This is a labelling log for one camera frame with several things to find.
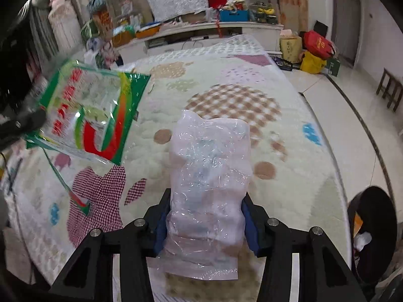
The green box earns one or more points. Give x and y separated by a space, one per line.
333 67

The yellow box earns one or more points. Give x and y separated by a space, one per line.
122 37

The green plastic strip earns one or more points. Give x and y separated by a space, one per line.
67 192

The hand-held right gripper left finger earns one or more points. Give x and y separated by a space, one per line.
160 242

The white cabinet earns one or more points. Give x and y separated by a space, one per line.
252 30

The wooden stool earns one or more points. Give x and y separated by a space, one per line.
390 88

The yellow toy vehicles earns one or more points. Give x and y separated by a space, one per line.
267 12

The orange tray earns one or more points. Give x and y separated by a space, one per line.
147 31

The lace-covered standing air conditioner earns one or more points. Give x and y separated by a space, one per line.
64 22

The green and red plastic packet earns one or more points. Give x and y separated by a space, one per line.
94 138

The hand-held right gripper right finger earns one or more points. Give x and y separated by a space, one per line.
252 232

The blue crate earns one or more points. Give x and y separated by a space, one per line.
234 15

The orange hanging banner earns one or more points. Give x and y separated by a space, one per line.
294 0

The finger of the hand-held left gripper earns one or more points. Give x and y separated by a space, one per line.
22 126

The floral cloth heap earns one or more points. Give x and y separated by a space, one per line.
105 53

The clear plastic bag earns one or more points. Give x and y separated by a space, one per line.
207 170

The black trash bin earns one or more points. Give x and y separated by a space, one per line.
377 207

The yellow bag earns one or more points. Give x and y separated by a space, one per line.
312 63

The green carton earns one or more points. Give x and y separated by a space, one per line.
89 30

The cardboard box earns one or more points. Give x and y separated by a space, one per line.
290 48

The red bag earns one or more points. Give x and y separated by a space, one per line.
319 44

